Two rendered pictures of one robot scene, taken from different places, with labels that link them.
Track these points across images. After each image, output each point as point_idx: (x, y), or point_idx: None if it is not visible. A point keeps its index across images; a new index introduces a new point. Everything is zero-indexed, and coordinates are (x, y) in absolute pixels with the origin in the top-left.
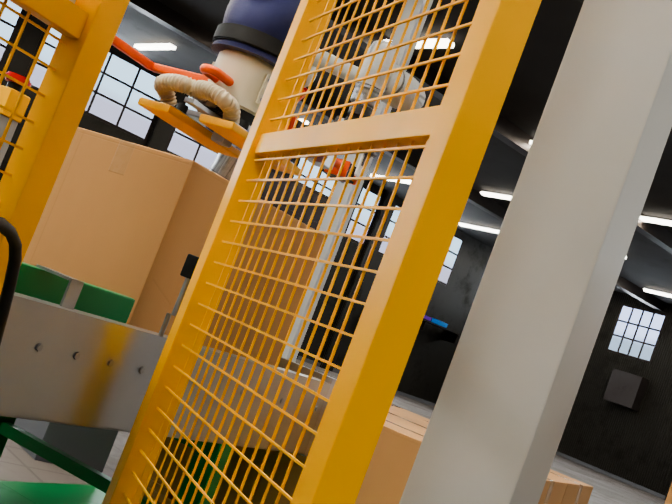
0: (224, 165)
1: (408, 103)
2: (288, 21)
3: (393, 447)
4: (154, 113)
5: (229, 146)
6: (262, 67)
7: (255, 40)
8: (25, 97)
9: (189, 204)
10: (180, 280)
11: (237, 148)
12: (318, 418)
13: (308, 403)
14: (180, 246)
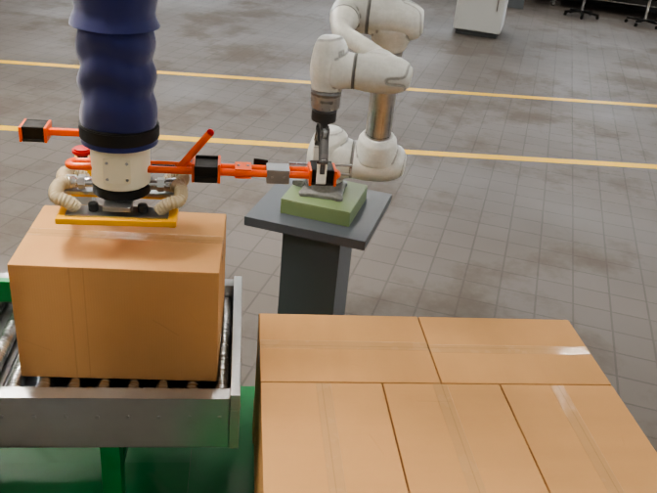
0: (369, 126)
1: (376, 90)
2: (94, 113)
3: (261, 467)
4: None
5: None
6: (99, 153)
7: (81, 135)
8: None
9: (23, 291)
10: (51, 336)
11: (372, 111)
12: (230, 423)
13: (203, 415)
14: (34, 316)
